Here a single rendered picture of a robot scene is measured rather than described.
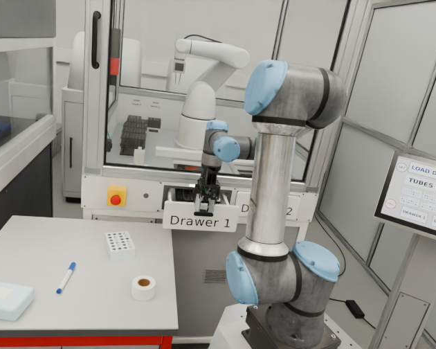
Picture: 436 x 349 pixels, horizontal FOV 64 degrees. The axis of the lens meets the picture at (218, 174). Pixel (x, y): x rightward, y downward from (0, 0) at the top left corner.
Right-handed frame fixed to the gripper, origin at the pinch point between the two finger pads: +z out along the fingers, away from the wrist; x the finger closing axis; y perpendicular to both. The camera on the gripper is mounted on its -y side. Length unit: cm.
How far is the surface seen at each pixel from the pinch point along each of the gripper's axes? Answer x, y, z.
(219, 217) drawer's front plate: 6.8, -1.3, 2.4
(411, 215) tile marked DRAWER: 80, 10, -9
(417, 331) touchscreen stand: 100, 15, 44
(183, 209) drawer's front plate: -7.5, -1.3, 0.1
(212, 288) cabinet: 14, -19, 50
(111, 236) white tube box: -32.7, 2.8, 10.8
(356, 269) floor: 150, -95, 91
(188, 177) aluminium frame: -4.9, -17.4, -6.7
